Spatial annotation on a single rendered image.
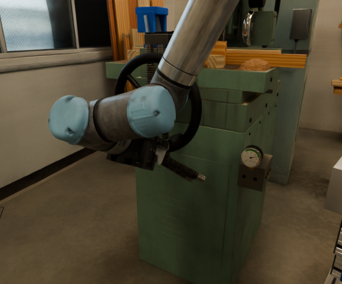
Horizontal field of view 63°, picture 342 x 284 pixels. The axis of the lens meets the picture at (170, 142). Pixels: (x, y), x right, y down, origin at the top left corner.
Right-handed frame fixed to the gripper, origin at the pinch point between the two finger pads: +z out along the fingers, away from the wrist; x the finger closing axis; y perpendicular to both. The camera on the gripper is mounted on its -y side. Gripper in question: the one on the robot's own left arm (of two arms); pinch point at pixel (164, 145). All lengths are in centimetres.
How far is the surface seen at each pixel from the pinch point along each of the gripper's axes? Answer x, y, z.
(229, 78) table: 8.7, -25.4, 12.8
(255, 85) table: 16.7, -24.2, 13.5
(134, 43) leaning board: -109, -85, 108
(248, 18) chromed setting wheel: 6, -53, 25
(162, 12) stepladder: -65, -88, 73
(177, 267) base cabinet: -7, 46, 55
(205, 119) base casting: 1.7, -13.1, 20.0
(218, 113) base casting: 6.0, -15.5, 18.6
